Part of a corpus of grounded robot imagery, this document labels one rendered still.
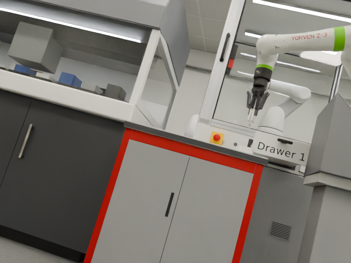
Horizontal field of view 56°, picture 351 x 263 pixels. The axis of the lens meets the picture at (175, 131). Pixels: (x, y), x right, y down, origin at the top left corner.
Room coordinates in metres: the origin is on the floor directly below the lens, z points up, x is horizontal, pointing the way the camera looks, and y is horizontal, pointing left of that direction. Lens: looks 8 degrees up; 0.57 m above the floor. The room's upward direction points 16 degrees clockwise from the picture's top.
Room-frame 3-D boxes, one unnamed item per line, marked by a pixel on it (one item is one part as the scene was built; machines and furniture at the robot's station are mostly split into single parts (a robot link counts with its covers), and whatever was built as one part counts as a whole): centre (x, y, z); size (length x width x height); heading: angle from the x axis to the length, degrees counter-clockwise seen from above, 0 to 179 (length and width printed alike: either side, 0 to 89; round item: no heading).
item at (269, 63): (1.71, -0.37, 1.35); 0.13 x 0.11 x 0.14; 160
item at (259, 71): (1.72, -0.37, 1.25); 0.12 x 0.09 x 0.06; 136
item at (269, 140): (1.63, -0.54, 0.87); 0.29 x 0.02 x 0.11; 82
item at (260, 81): (1.72, -0.37, 1.17); 0.08 x 0.07 x 0.09; 46
